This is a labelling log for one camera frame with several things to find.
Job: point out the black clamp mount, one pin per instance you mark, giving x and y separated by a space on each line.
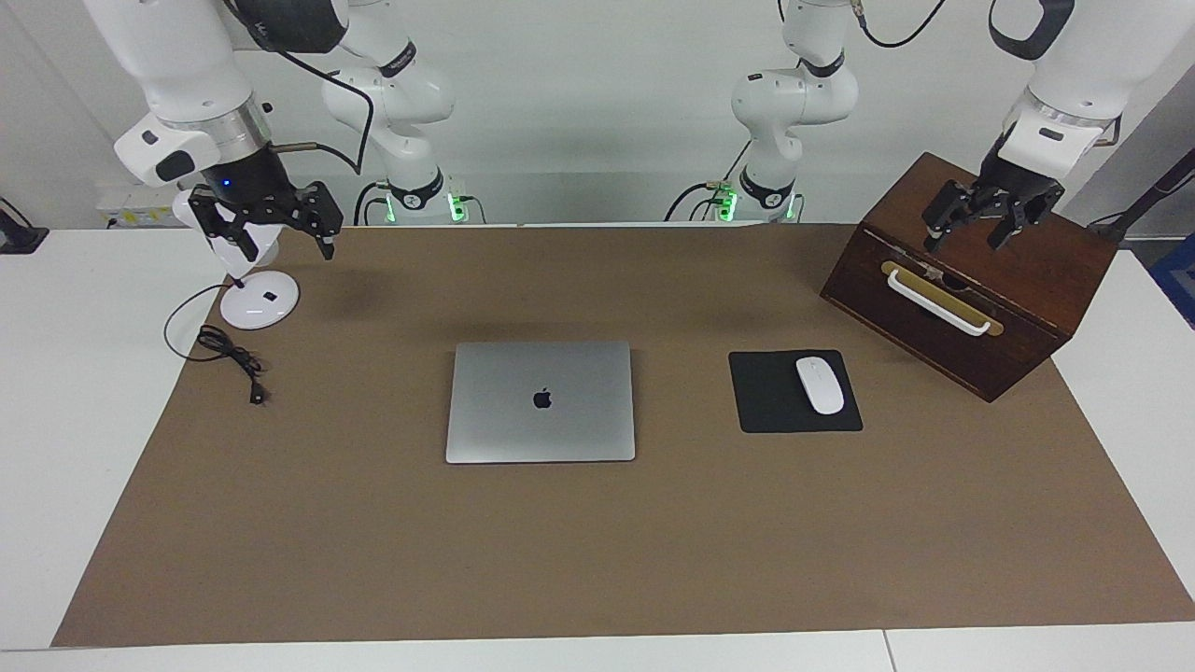
19 238

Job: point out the dark wooden box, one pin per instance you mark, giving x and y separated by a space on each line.
934 252

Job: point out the blue crate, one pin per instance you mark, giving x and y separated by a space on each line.
1178 280

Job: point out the white computer mouse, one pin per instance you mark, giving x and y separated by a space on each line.
820 384

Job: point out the brown table mat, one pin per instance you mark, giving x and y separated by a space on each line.
373 560

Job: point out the silver laptop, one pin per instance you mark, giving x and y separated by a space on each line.
541 429

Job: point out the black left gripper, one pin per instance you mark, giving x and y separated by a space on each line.
1018 182

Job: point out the white wall power strip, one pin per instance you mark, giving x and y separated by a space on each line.
140 201

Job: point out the black mouse pad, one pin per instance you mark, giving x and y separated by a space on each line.
766 397

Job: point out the white desk lamp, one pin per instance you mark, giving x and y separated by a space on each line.
266 303

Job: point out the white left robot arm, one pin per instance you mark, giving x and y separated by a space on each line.
794 103

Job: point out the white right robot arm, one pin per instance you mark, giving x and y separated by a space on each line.
177 65

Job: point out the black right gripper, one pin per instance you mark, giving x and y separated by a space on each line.
252 182

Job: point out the black stand pole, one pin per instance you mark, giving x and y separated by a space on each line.
1158 191

